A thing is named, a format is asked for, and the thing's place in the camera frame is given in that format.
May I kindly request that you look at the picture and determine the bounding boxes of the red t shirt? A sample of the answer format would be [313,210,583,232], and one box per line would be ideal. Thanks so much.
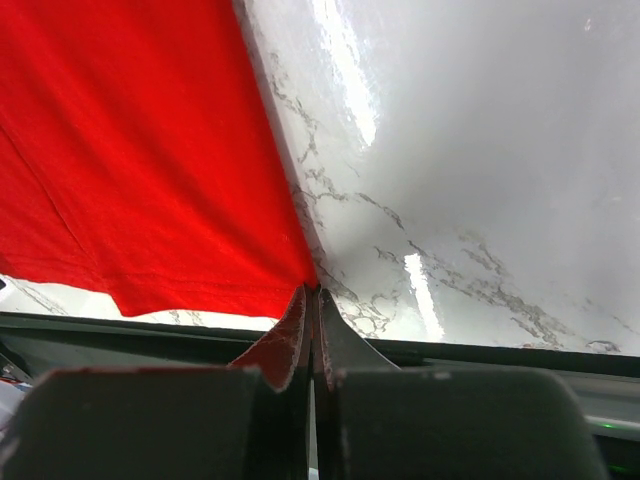
[1,1,317,318]

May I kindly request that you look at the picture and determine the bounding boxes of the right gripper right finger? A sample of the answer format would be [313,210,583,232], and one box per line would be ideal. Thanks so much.
[313,288,399,390]

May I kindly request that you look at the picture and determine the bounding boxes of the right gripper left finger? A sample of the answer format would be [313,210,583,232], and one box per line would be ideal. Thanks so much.
[229,285,310,390]

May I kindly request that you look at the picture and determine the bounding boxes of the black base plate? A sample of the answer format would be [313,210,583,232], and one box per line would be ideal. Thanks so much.
[1,312,639,379]

